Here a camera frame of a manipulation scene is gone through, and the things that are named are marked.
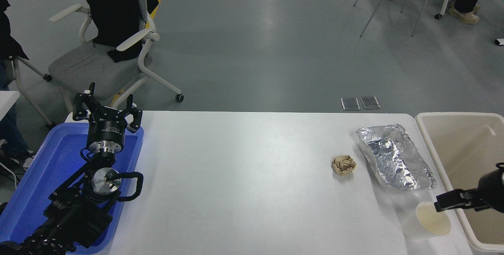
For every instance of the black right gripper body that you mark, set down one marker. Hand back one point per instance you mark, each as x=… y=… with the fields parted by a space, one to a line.
x=494 y=192

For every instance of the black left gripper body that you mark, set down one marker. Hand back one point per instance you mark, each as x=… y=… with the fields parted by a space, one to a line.
x=106 y=129

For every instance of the white paper cup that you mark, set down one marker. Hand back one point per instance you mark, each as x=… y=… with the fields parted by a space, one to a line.
x=433 y=221

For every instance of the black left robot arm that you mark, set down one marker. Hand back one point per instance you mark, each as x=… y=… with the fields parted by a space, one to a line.
x=73 y=219

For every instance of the grey office chair with armrests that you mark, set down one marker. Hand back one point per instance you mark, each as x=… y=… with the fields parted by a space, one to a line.
x=84 y=67

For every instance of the white-legged office chair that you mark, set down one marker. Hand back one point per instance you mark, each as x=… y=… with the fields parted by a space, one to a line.
x=47 y=77

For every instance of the large pale bin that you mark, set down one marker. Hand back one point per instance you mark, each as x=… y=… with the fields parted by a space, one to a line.
x=464 y=144

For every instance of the blue plastic tray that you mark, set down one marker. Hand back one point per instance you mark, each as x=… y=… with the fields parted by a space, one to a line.
x=43 y=160

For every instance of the crumpled foil tray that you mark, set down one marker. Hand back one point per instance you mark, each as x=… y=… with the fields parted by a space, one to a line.
x=393 y=158

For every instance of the white side table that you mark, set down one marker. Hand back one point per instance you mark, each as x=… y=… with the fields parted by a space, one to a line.
x=8 y=99

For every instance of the black jacket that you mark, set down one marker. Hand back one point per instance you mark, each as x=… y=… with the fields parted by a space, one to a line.
x=112 y=6

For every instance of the crumpled tan paper ball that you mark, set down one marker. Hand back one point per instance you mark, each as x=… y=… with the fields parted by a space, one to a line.
x=344 y=165

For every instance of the metal floor plate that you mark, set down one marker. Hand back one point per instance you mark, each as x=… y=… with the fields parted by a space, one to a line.
x=350 y=103
x=370 y=102

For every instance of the white furniture foot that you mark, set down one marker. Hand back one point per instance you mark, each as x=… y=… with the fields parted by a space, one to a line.
x=500 y=41

